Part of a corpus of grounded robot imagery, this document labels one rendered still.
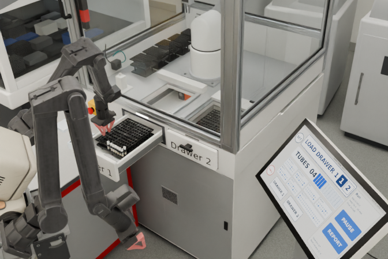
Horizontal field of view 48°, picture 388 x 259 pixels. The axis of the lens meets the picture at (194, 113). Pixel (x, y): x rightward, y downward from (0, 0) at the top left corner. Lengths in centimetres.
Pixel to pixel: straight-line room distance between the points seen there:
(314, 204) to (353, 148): 208
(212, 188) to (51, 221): 102
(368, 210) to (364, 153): 216
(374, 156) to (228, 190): 175
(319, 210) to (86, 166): 78
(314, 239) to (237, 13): 81
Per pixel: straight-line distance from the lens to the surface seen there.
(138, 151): 206
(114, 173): 198
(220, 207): 219
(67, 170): 223
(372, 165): 350
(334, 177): 156
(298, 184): 163
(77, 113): 111
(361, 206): 147
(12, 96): 269
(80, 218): 237
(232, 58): 167
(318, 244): 153
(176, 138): 207
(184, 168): 219
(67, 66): 150
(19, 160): 139
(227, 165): 198
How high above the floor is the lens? 216
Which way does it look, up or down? 34 degrees down
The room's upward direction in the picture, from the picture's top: 2 degrees counter-clockwise
